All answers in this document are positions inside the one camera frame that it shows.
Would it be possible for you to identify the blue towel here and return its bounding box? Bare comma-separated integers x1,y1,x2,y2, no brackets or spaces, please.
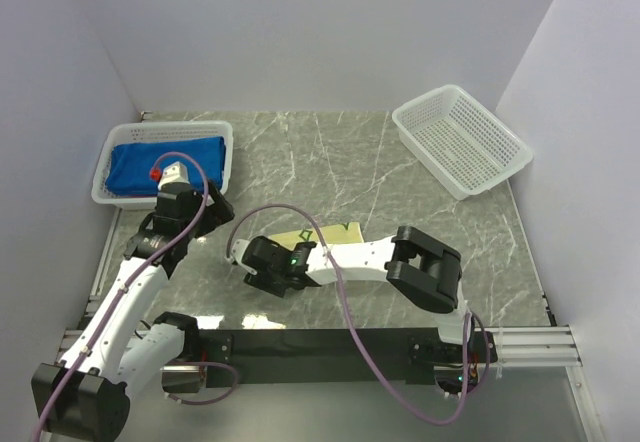
105,137,226,197

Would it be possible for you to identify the green white towel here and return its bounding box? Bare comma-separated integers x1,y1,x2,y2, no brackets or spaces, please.
268,222,364,250

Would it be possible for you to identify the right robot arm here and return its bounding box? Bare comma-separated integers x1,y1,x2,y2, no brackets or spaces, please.
230,226,498,367

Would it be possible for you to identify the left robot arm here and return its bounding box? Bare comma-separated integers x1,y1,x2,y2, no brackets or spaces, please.
31,177,234,441

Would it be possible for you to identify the white plastic basket left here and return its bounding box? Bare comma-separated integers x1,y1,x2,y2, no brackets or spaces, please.
91,120,234,210

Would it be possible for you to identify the white plastic basket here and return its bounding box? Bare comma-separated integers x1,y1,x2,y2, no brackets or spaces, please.
91,120,234,210
392,85,533,201

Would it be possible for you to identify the black base bar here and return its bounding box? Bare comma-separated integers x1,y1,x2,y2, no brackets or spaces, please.
199,326,496,388

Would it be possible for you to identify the white plastic basket right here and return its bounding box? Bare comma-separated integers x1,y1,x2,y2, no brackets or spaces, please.
392,85,533,201

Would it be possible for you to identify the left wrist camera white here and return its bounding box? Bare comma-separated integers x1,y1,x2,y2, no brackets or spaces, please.
150,162,189,190

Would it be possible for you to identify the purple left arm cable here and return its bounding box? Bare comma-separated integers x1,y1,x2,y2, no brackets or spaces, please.
29,150,240,442

